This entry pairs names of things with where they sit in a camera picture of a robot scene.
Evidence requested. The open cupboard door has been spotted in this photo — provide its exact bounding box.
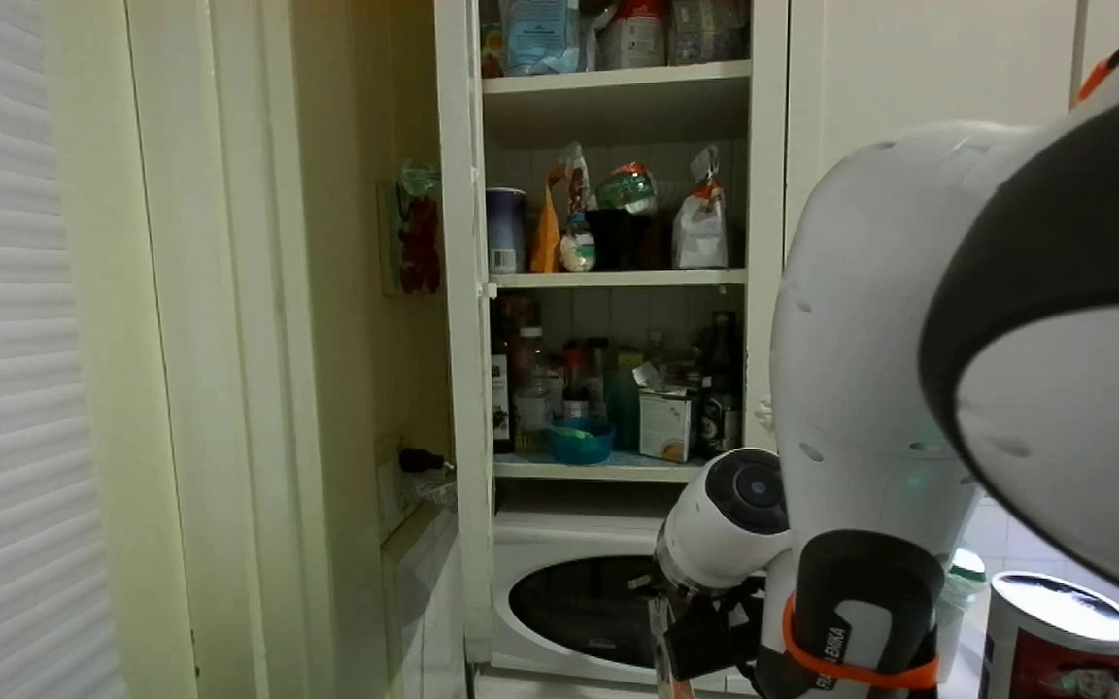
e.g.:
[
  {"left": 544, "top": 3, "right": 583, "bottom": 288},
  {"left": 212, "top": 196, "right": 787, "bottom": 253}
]
[{"left": 128, "top": 0, "right": 449, "bottom": 699}]

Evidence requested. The oats canister red label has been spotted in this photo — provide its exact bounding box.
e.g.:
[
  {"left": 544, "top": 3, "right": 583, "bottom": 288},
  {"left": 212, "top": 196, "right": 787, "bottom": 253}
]
[{"left": 979, "top": 570, "right": 1119, "bottom": 699}]

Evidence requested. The cream wall cupboard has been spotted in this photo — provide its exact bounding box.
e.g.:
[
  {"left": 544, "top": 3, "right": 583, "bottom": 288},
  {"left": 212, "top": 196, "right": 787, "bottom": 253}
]
[{"left": 431, "top": 0, "right": 1119, "bottom": 662}]

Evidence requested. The white flour bag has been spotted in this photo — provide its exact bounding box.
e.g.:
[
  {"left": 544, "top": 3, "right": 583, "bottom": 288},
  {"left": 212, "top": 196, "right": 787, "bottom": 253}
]
[{"left": 672, "top": 144, "right": 725, "bottom": 267}]

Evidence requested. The small white box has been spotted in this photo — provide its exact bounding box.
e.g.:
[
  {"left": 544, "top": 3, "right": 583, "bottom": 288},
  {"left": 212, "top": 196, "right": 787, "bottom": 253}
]
[{"left": 636, "top": 397, "right": 690, "bottom": 461}]

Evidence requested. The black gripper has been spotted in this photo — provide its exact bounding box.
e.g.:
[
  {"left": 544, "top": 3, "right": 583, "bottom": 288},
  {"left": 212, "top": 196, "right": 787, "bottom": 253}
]
[{"left": 649, "top": 578, "right": 764, "bottom": 699}]

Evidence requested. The dark bottle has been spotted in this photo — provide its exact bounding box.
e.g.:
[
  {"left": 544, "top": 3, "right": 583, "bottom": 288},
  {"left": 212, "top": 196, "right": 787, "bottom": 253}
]
[{"left": 694, "top": 309, "right": 739, "bottom": 459}]

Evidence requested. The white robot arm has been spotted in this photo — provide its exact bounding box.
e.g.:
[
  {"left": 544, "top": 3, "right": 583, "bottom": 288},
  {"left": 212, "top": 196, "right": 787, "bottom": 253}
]
[{"left": 649, "top": 49, "right": 1119, "bottom": 699}]

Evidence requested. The teal bowl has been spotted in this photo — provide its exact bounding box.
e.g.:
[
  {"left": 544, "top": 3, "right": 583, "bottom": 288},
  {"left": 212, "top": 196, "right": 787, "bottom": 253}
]
[{"left": 549, "top": 424, "right": 614, "bottom": 465}]

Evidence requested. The white window blind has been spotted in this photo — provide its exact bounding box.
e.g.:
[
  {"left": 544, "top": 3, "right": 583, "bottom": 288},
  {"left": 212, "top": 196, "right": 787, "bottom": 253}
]
[{"left": 0, "top": 0, "right": 123, "bottom": 699}]

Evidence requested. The green lidded plastic container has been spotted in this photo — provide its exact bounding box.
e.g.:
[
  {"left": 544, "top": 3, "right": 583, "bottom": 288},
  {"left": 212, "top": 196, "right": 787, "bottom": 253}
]
[{"left": 936, "top": 547, "right": 987, "bottom": 647}]

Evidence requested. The orange pouch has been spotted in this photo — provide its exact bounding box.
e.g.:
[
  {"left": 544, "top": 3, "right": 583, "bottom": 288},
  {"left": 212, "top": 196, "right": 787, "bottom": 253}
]
[{"left": 530, "top": 183, "right": 558, "bottom": 272}]

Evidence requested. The white microwave oven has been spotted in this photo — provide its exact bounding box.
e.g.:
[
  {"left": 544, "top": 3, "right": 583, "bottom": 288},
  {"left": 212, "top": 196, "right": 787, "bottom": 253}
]
[{"left": 488, "top": 507, "right": 660, "bottom": 685}]

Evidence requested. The blue plastic package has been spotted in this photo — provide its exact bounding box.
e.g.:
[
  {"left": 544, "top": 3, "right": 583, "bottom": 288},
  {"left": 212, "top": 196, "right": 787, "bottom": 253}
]
[{"left": 502, "top": 0, "right": 583, "bottom": 76}]

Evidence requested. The blue white can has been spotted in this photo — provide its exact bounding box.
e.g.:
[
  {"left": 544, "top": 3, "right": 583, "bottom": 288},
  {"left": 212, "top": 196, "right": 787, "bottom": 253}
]
[{"left": 487, "top": 184, "right": 523, "bottom": 276}]

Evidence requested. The green topped black container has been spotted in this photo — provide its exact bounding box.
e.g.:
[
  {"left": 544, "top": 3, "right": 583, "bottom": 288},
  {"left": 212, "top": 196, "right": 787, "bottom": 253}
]
[{"left": 585, "top": 159, "right": 656, "bottom": 267}]

